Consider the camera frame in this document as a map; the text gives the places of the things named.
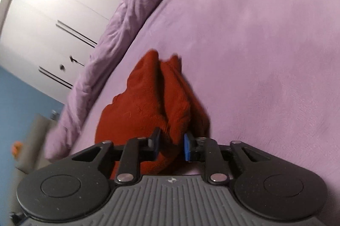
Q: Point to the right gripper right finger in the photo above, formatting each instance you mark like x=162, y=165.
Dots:
x=207, y=151

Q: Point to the purple rolled duvet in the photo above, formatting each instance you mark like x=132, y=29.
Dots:
x=119, y=34

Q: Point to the white wardrobe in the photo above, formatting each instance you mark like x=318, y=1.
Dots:
x=46, y=43

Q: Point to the purple bed sheet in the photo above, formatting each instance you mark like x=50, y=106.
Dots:
x=266, y=71

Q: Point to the orange object on headboard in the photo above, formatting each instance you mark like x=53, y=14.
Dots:
x=16, y=149

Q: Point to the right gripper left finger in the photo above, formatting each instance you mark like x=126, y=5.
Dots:
x=132, y=154

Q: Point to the wall socket with charger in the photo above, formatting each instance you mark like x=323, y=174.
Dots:
x=54, y=115

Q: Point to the red knit sweater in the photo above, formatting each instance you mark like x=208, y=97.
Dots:
x=157, y=96

